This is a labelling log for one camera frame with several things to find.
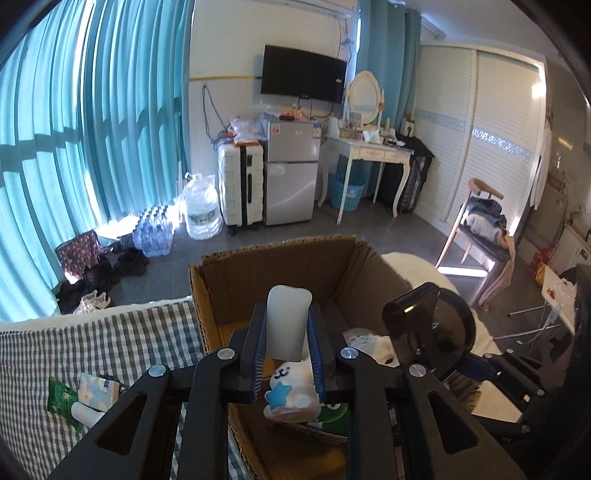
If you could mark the blue plastic basket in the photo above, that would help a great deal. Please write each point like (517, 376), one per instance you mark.
(348, 194)

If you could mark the brown cardboard box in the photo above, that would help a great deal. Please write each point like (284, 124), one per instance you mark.
(277, 263)

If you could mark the white sneakers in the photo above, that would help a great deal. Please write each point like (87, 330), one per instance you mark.
(92, 302)

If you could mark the black plastic box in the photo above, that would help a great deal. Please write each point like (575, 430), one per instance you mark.
(429, 323)

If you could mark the white dressing table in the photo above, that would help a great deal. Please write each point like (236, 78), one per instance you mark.
(369, 150)

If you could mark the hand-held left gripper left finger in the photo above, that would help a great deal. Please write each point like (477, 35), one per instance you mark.
(258, 360)

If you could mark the narrow teal curtain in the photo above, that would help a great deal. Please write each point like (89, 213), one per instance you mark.
(392, 46)

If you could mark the white curved tube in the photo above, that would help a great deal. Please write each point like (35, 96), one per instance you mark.
(286, 323)

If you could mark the folded clothes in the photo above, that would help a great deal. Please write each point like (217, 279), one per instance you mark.
(485, 221)

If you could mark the white sliding wardrobe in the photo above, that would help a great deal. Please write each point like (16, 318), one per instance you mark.
(485, 138)

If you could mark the white oval mirror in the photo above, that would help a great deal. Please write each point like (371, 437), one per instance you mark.
(364, 94)

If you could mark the blue floral tissue pack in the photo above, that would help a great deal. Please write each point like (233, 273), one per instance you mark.
(97, 390)

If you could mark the white folding table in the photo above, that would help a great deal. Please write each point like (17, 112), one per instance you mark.
(554, 286)

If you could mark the green snack packet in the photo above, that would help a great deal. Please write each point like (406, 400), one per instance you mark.
(60, 397)
(334, 417)

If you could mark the wide teal window curtain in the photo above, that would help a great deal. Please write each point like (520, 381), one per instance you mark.
(92, 115)

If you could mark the pile of black shoes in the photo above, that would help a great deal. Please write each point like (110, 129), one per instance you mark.
(101, 274)

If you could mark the white crumpled wrapper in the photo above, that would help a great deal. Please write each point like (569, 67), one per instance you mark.
(369, 344)

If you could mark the red bag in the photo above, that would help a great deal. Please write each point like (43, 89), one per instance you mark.
(544, 265)

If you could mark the white suitcase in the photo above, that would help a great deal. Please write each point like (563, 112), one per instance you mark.
(238, 184)

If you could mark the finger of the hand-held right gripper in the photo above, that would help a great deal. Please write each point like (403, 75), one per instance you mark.
(480, 369)

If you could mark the white plastic bottle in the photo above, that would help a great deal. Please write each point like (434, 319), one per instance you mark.
(87, 412)

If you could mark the large clear water jug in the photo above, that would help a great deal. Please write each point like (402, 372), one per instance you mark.
(201, 210)

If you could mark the purple patterned bag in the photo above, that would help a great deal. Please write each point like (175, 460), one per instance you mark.
(81, 254)

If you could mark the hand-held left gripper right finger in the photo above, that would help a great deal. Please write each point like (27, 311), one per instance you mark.
(316, 355)

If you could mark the black wall television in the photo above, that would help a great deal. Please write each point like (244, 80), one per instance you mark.
(302, 74)

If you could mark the silver small fridge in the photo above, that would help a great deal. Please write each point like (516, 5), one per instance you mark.
(291, 184)

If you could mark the pack of water bottles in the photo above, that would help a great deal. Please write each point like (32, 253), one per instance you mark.
(154, 230)

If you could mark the white air conditioner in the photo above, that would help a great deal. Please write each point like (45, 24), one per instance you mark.
(328, 5)

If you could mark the black striped bag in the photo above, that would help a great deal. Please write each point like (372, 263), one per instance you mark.
(415, 180)

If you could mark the pile of clear plastic bags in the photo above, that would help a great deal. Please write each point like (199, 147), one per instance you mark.
(247, 129)

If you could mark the white hanging garment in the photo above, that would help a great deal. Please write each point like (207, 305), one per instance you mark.
(542, 166)

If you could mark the wooden chair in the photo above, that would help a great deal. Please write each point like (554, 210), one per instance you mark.
(480, 249)

